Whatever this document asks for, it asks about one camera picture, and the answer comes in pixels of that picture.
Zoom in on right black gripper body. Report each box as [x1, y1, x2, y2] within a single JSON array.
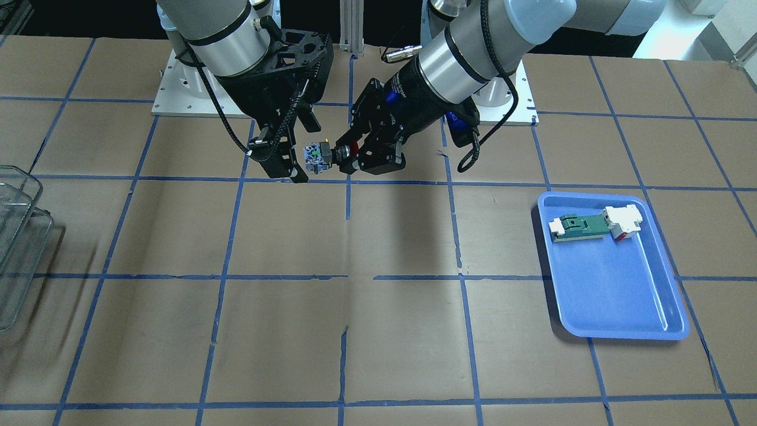
[[222, 62, 308, 147]]

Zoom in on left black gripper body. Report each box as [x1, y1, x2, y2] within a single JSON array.
[[351, 68, 460, 147]]

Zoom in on red emergency stop button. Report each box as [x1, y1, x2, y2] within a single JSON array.
[[302, 140, 358, 175]]

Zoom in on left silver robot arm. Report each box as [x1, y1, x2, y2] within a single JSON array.
[[322, 1, 666, 175]]

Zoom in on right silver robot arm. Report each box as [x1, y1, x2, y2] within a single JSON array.
[[157, 1, 334, 183]]

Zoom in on green terminal block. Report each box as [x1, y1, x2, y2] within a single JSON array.
[[547, 215, 609, 242]]

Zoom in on white circuit breaker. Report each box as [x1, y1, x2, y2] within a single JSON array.
[[600, 204, 643, 242]]

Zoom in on blue plastic tray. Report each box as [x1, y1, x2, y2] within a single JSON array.
[[537, 191, 690, 341]]

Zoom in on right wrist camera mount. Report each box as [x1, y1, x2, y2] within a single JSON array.
[[258, 29, 334, 104]]

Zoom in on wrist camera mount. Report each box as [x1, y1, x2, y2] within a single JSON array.
[[258, 29, 334, 104], [444, 96, 480, 148]]

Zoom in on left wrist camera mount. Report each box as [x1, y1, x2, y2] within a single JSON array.
[[444, 96, 480, 148]]

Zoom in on aluminium frame post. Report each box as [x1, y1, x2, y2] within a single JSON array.
[[339, 0, 364, 56]]

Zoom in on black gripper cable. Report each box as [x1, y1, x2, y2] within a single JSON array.
[[457, 0, 521, 173]]

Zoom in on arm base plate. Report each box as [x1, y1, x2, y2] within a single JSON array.
[[151, 51, 218, 118], [471, 60, 539, 126]]

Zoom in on wire mesh shelf basket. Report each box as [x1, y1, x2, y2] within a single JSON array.
[[1, 165, 54, 333]]

